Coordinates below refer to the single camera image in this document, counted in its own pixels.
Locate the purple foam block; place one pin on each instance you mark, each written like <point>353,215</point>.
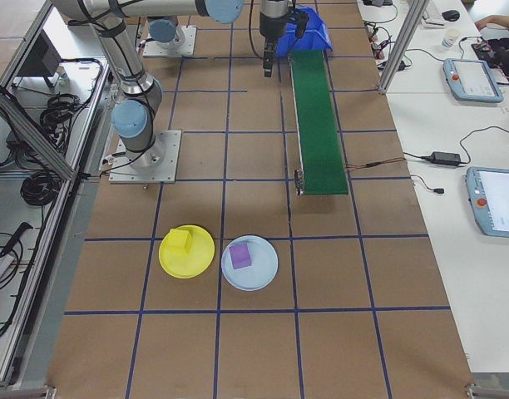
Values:
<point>240,256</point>

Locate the yellow foam block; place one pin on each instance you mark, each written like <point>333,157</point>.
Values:
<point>179,241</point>

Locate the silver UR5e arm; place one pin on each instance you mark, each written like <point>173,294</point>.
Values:
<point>125,66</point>
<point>163,30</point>

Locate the bystander bare forearm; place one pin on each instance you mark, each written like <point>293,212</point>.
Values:
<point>506,21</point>

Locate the yellow round plate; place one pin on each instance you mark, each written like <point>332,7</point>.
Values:
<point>196,266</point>

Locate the light blue round plate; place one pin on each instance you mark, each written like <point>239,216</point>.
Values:
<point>258,278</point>

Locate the bystander bare hand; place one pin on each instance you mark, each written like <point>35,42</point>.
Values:
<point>484,23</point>

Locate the blue plastic storage bin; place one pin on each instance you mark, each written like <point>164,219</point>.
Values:
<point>317,29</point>

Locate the green conveyor belt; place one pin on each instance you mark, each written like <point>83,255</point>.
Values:
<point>319,137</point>

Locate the small circuit board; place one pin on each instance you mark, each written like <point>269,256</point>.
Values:
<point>379,49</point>
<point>372,32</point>

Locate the white keyboard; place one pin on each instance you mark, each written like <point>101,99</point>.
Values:
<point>433,14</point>

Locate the white paper cup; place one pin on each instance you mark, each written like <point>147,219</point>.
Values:
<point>450,39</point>

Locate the black computer mouse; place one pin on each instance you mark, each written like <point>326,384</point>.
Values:
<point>451,15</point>

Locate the black power adapter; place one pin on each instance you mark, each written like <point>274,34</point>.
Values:
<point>446,157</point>

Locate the light blue teach pendant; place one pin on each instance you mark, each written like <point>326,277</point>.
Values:
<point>472,80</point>
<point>493,201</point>

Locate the black box device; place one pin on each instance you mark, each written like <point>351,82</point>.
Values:
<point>42,58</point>

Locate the white square base plate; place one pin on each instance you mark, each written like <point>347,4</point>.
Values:
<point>168,166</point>
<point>189,45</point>

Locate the aluminium profile post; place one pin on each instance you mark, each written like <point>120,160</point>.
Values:
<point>398,50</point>

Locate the V-shaped metal bar frame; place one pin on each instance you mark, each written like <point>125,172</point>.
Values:
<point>34,139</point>

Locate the aluminium frame bar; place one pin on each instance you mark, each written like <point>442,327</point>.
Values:
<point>21,392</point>
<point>491,390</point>

